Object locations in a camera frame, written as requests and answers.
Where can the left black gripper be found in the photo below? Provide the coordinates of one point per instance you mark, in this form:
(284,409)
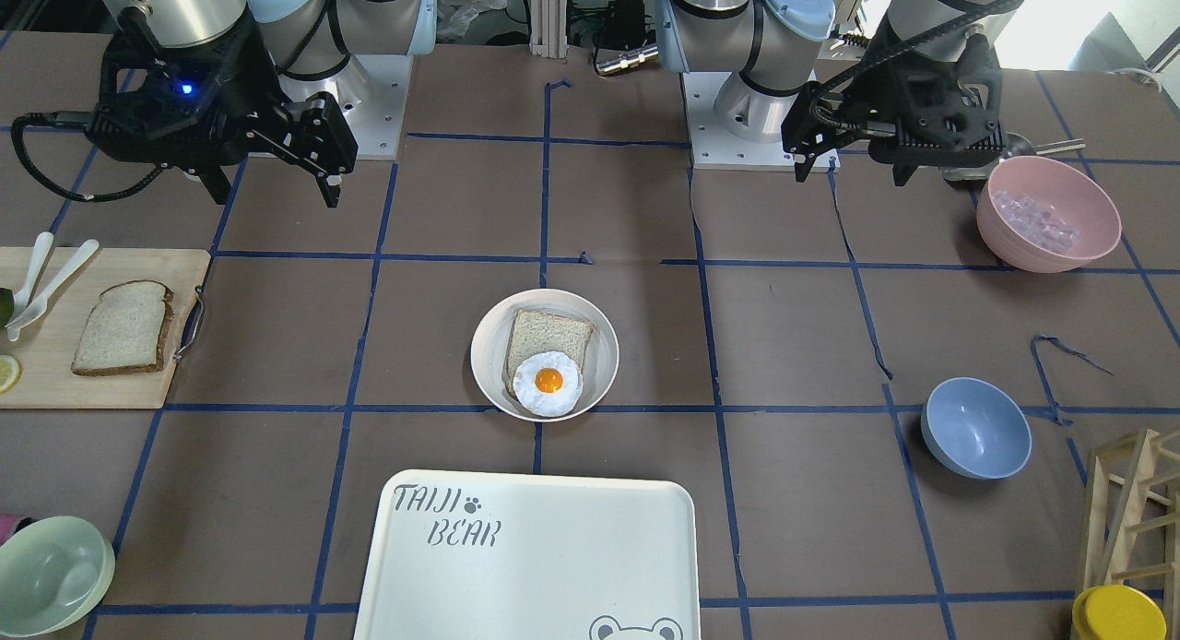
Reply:
(879,94)

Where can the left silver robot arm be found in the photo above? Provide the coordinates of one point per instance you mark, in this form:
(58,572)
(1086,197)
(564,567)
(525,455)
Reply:
(773,44)

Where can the blue bowl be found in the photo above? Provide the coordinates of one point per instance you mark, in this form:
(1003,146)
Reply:
(976,430)

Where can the bread slice on plate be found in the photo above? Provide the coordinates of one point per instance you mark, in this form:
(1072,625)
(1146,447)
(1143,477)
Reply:
(537,331)

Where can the green bowl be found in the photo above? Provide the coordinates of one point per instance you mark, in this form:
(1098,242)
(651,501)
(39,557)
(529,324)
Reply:
(53,573)

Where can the fried egg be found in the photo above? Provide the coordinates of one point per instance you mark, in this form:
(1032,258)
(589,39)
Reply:
(548,384)

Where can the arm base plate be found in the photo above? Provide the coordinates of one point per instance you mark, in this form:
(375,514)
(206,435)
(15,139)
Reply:
(765,151)
(372,90)

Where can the lemon slice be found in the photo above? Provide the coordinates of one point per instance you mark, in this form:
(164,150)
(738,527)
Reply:
(10,372)

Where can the white plastic fork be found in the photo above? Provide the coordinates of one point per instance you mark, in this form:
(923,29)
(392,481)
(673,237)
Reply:
(41,249)

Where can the white bear tray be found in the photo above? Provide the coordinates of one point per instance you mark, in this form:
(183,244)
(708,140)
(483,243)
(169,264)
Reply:
(469,555)

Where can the white plastic spoon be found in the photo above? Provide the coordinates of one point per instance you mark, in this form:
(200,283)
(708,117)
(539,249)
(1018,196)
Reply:
(38,306)

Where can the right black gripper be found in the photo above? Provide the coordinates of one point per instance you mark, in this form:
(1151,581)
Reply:
(247,88)

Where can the bread slice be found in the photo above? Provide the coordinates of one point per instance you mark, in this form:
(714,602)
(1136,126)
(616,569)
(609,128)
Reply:
(537,331)
(125,331)

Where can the wooden cutting board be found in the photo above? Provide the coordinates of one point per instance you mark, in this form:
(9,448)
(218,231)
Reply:
(46,348)

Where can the white plate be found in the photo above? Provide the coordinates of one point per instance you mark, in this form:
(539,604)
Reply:
(487,353)

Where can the wooden cup rack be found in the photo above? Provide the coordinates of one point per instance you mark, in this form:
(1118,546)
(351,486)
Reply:
(1131,492)

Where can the pink bowl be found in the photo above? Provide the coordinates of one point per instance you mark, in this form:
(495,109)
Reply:
(1076,199)

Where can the clear ice cubes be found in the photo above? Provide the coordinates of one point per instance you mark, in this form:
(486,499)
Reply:
(1034,221)

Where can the metal ice scoop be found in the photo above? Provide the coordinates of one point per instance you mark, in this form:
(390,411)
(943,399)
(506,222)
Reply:
(1017,146)

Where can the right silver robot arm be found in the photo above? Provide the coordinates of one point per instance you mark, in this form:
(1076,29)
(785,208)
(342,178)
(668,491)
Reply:
(305,39)

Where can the pink cup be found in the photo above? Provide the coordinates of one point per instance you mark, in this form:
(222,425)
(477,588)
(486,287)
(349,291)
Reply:
(10,524)

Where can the yellow cup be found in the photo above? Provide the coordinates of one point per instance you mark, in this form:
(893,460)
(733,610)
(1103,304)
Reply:
(1116,611)

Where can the green avocado piece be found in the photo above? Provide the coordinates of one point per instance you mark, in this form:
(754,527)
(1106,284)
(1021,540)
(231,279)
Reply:
(7,306)

